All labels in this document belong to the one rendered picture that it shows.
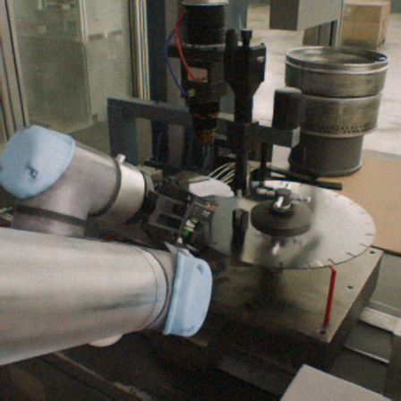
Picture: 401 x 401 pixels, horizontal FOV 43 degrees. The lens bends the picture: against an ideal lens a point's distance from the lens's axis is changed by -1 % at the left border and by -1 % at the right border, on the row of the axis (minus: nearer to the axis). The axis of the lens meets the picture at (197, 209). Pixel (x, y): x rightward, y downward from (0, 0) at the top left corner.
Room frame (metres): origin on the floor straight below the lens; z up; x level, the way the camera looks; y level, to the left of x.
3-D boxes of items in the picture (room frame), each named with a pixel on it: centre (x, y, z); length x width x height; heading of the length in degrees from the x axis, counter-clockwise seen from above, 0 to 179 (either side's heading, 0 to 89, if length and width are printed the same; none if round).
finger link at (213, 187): (0.67, -0.03, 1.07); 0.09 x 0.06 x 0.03; 134
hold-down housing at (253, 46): (0.84, -0.08, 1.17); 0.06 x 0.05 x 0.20; 48
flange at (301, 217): (0.82, -0.15, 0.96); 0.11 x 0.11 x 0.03
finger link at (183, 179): (0.65, 0.02, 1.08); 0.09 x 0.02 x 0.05; 134
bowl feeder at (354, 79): (1.56, -0.42, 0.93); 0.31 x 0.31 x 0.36
